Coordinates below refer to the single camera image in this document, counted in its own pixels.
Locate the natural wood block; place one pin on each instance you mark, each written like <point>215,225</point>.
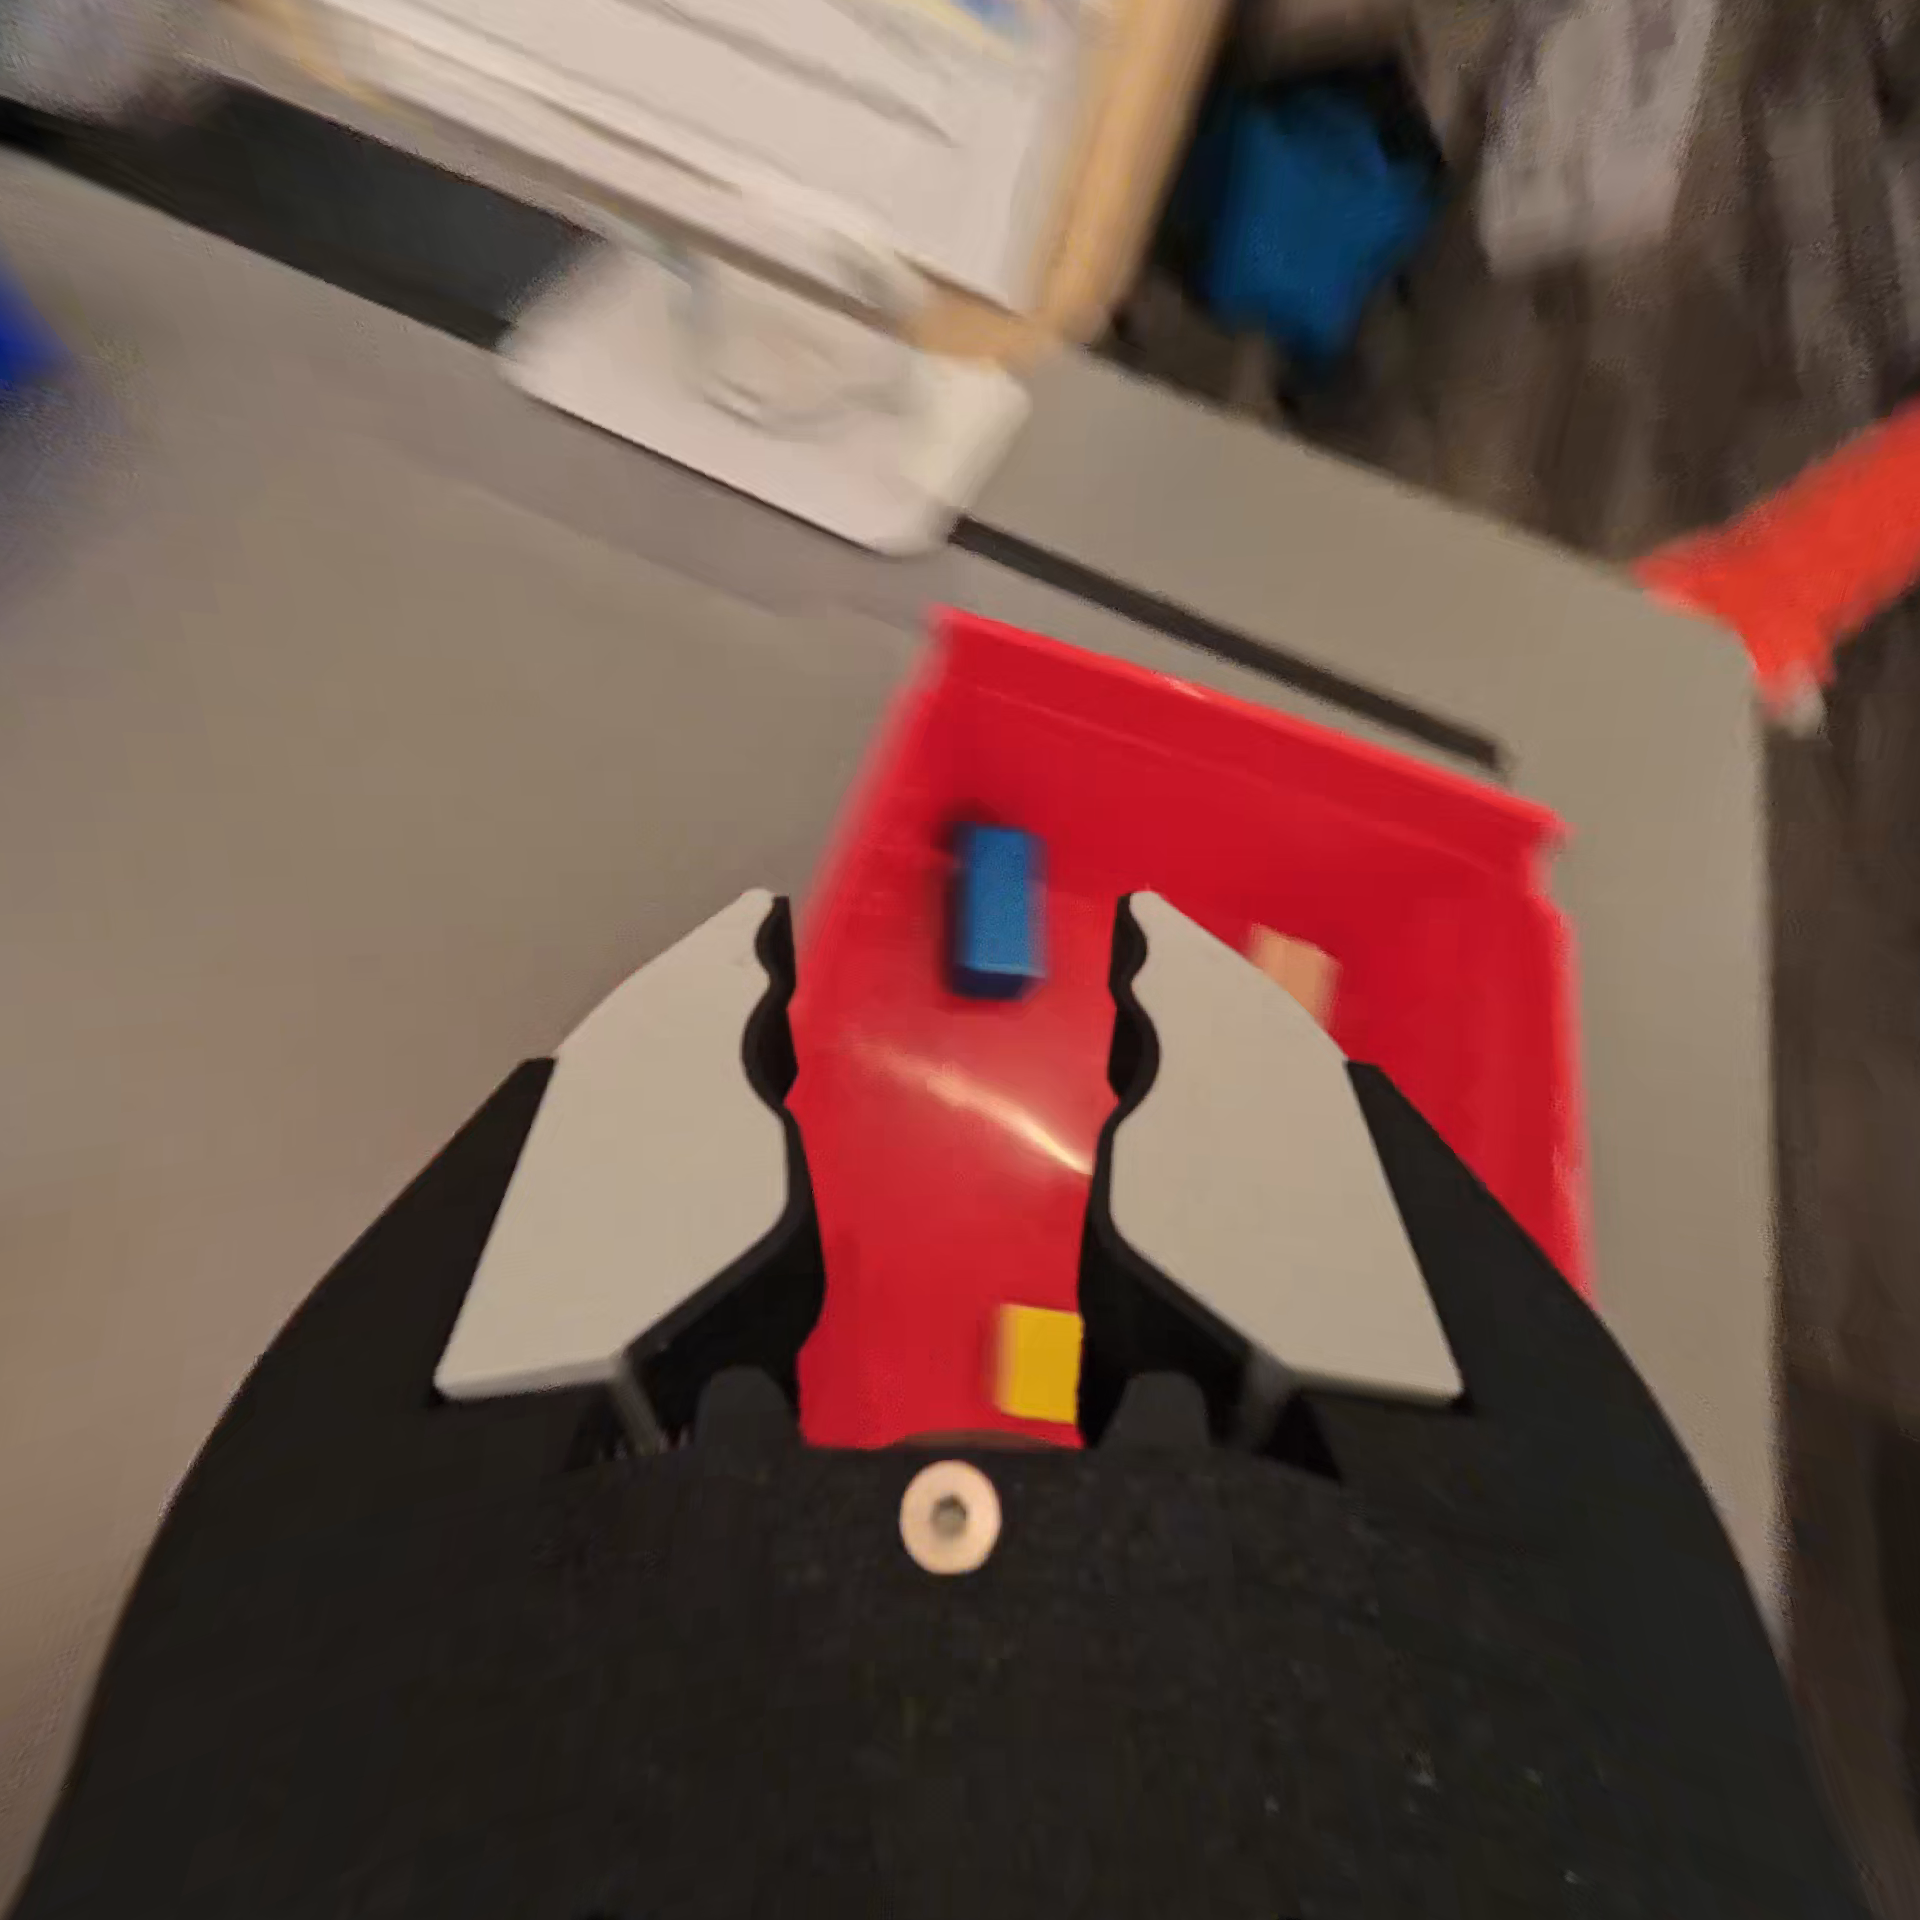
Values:
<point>1296,970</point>

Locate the yellow wooden block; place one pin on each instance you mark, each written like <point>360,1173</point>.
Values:
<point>1039,1364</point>

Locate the blue floor tub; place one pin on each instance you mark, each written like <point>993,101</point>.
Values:
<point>1306,194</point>

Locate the white board stand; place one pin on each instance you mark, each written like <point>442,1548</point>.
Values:
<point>766,375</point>

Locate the red plastic bin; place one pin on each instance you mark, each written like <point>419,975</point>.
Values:
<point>960,1141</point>

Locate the white floor sign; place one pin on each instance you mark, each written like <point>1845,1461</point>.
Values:
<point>1605,121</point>

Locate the blue wooden block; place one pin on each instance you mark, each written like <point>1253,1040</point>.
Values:
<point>998,908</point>

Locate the instruction sheet board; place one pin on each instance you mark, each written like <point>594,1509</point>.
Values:
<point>781,105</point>

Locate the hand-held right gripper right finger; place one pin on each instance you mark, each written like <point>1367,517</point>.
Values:
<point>1277,1200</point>

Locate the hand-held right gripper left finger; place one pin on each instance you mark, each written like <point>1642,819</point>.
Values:
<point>625,1200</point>

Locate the red floor object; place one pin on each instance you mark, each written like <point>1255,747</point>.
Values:
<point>1802,571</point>

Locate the grey desk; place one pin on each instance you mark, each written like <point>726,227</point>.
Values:
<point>333,779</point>

